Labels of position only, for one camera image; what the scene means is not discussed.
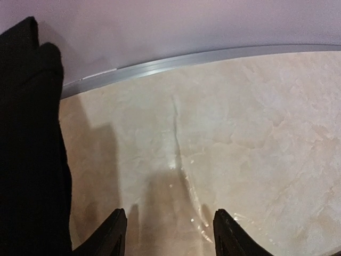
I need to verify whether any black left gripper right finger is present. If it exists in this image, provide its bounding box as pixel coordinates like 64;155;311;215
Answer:
213;209;272;256

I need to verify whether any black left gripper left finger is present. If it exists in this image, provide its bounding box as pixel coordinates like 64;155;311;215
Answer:
72;209;127;256

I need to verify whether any black garment in basket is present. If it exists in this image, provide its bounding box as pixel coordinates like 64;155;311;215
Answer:
1;17;72;255

